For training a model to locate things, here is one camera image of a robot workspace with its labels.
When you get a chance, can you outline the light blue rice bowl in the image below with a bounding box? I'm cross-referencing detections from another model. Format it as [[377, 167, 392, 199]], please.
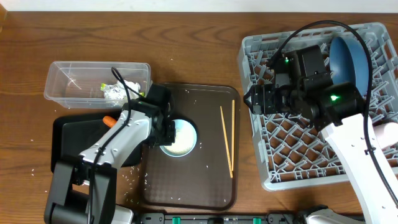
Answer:
[[160, 119, 197, 157]]

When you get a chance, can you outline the orange carrot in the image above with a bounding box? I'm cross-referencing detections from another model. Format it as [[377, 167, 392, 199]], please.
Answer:
[[102, 116, 117, 128]]

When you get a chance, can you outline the yellow green snack wrapper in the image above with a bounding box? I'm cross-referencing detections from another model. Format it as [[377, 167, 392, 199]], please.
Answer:
[[101, 83, 144, 100]]

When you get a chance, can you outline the dark blue plate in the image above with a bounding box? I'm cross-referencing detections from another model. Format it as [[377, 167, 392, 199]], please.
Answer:
[[329, 37, 369, 96]]

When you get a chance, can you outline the pink plastic cup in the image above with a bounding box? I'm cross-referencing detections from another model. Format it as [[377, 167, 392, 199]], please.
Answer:
[[374, 122, 398, 149]]

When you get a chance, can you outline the white napkin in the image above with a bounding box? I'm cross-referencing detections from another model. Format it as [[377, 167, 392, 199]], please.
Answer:
[[116, 81, 141, 98]]

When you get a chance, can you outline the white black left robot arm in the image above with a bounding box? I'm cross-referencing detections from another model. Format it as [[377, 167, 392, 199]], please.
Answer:
[[44, 100, 175, 223]]

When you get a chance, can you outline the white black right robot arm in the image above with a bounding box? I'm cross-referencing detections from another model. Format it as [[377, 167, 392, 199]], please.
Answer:
[[243, 83, 397, 223]]

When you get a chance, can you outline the grey plastic dishwasher rack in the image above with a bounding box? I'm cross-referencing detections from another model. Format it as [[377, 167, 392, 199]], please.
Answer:
[[238, 22, 397, 191]]

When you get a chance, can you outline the brown checkered serving tray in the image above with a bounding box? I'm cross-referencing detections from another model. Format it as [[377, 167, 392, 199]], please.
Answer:
[[140, 83, 240, 211]]

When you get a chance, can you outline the black flat tray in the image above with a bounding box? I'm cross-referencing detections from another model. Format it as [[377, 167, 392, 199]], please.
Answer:
[[50, 110, 142, 175]]

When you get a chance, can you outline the clear plastic bin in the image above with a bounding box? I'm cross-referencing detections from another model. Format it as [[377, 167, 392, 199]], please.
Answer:
[[44, 61, 152, 110]]

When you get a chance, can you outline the black rail with green knobs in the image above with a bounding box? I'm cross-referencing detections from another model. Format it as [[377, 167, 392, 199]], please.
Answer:
[[111, 203, 368, 224]]

